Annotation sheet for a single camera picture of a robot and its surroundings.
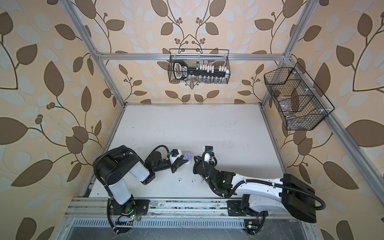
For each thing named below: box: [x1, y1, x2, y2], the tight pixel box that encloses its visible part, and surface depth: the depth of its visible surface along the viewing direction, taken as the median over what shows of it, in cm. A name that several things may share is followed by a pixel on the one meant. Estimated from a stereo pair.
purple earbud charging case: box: [183, 152, 191, 161], surface depth 86 cm
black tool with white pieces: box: [173, 60, 230, 80], surface depth 84 cm
